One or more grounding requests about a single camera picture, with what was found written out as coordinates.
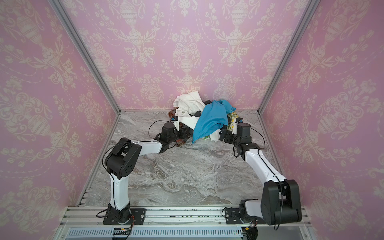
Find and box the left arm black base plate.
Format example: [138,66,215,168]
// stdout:
[103,208,146,226]

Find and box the red plaid cloth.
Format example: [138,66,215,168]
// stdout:
[168,109,189,147]

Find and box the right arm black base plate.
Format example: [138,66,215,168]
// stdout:
[221,207,266,225]

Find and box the teal blue cloth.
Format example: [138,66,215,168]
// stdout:
[193,100,236,143]

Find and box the small electronics board with wires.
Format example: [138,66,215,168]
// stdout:
[112,228,132,240]

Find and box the corner aluminium post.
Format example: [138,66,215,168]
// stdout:
[48,0,122,115]
[258,0,321,115]

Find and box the left corner aluminium post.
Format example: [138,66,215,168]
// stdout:
[48,0,122,115]

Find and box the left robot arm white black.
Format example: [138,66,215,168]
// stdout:
[101,121,193,226]

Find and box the right corner aluminium post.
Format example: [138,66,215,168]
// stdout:
[258,0,321,115]

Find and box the white cloth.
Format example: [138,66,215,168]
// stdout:
[174,92,205,131]

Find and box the yellow lemon print cloth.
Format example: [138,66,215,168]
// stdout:
[203,112,239,142]

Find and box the aluminium front rail frame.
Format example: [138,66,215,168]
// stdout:
[54,205,316,240]

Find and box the dark grey denim cloth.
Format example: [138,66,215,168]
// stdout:
[193,100,212,118]

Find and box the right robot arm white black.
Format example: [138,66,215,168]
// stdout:
[220,123,303,230]

